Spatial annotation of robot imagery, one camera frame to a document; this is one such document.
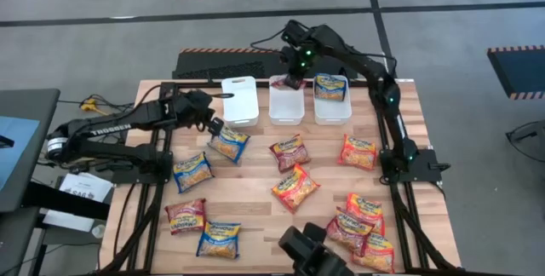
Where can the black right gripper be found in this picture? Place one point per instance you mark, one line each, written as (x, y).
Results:
(304, 46)

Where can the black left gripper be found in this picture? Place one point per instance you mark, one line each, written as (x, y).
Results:
(191, 105)

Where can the dark red Maruchan ramen pack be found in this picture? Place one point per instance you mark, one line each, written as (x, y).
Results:
(186, 217)
(289, 153)
(349, 229)
(279, 83)

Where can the blue Maruchan ramen pack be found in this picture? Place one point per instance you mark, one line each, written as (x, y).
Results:
(219, 239)
(232, 144)
(192, 173)
(330, 88)

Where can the orange Maruchan ramen pack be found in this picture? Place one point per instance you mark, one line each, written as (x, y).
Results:
(376, 254)
(367, 208)
(357, 152)
(295, 188)

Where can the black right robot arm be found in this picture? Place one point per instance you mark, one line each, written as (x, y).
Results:
(398, 131)

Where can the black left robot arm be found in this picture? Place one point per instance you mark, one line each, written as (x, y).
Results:
(136, 116)

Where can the white plastic bin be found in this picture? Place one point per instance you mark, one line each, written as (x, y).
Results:
(239, 105)
(332, 112)
(286, 105)

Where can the black hazard-striped floor mat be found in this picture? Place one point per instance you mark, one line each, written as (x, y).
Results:
(221, 65)
(521, 71)

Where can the yellow power plug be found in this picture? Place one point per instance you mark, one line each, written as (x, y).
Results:
(88, 105)

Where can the white paper sheet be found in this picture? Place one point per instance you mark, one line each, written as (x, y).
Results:
(87, 186)

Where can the small clear round cup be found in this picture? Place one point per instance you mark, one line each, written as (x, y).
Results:
(98, 231)

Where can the black desk support bar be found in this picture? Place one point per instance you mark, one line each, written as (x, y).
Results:
(64, 201)

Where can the dark grey side desk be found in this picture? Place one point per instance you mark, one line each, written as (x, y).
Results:
(30, 103)

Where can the blue desk panel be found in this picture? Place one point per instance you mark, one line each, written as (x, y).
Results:
(17, 156)

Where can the small black desk object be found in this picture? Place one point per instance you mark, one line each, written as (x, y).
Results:
(5, 142)

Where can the black metal table frame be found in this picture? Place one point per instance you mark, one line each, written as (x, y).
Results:
(191, 84)

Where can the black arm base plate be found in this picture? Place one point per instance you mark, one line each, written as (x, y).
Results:
(428, 165)
(127, 177)

